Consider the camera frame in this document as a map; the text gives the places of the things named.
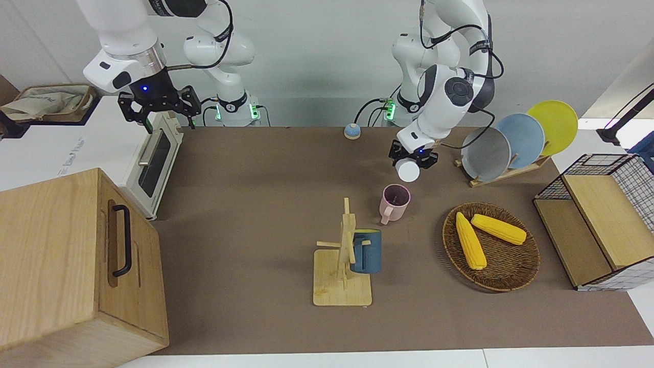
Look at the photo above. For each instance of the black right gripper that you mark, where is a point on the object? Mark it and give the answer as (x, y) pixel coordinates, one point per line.
(150, 94)

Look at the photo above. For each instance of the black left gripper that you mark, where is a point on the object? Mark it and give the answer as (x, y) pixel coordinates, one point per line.
(416, 149)

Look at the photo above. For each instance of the pink mug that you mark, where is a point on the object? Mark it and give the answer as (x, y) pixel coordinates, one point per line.
(396, 204)

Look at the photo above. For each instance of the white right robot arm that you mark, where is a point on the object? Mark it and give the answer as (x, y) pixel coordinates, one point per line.
(122, 25)

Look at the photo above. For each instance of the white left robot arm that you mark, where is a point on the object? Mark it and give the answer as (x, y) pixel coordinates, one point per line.
(449, 102)

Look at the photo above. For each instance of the grey plate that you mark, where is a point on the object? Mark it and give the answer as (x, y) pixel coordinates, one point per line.
(485, 156)

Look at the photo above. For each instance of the wooden plate rack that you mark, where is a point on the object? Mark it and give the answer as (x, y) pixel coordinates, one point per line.
(490, 179)

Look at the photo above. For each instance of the white toaster oven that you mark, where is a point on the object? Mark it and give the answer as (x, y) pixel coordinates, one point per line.
(76, 143)

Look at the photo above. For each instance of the yellow corn cob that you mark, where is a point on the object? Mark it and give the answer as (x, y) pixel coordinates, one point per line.
(498, 229)
(471, 243)

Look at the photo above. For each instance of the dark blue mug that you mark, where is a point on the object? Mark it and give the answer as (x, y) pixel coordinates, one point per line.
(370, 253)

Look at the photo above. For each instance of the brown table mat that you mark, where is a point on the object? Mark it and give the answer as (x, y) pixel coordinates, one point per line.
(255, 179)

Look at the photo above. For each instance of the light blue plate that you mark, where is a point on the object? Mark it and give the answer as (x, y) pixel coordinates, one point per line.
(526, 140)

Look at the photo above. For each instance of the cardboard box with bags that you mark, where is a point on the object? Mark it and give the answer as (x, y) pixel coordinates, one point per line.
(51, 99)

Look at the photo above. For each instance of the brown wicker basket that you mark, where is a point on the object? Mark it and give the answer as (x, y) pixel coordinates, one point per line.
(506, 266)

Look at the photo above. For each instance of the wooden mug tree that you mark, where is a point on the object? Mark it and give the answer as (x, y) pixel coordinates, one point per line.
(340, 294)

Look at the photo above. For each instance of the yellow plate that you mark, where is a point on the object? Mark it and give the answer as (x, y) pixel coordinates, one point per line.
(559, 122)

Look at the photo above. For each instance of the wooden cabinet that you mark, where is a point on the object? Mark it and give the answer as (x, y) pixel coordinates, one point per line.
(51, 255)

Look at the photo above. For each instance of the black stand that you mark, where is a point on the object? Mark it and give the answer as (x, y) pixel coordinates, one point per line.
(610, 134)

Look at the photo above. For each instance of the blue plastic item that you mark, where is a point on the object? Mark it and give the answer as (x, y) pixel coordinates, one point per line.
(645, 151)

